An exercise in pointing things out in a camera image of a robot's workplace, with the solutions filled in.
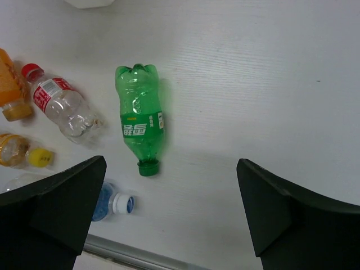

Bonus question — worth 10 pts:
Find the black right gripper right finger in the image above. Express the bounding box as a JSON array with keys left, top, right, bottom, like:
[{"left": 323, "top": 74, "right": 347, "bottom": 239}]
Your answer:
[{"left": 237, "top": 159, "right": 359, "bottom": 269}]

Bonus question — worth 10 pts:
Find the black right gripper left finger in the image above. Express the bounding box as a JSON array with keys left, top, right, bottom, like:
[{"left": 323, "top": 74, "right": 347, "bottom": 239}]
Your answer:
[{"left": 1, "top": 156, "right": 107, "bottom": 269}]

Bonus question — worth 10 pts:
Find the clear bottle yellow cap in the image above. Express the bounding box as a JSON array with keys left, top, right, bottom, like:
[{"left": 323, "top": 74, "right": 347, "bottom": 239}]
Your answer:
[{"left": 1, "top": 133, "right": 54, "bottom": 169}]

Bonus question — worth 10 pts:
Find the orange juice bottle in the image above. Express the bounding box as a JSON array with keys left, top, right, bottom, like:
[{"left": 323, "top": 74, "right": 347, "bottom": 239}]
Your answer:
[{"left": 1, "top": 49, "right": 33, "bottom": 122}]

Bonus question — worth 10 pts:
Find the green plastic soda bottle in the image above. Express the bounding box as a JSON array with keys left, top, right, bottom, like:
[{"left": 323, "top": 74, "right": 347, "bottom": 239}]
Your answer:
[{"left": 115, "top": 64, "right": 165, "bottom": 177}]

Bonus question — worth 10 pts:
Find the white octagonal bin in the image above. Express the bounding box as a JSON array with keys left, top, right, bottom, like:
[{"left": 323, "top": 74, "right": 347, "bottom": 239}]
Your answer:
[{"left": 64, "top": 0, "right": 114, "bottom": 9}]

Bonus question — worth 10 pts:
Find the clear bottle blue label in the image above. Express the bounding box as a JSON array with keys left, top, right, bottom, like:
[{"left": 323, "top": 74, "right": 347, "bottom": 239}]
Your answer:
[{"left": 3, "top": 173, "right": 135, "bottom": 222}]

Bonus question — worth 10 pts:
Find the clear bottle red label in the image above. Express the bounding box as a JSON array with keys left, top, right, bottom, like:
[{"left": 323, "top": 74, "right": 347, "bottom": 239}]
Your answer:
[{"left": 21, "top": 63, "right": 105, "bottom": 148}]

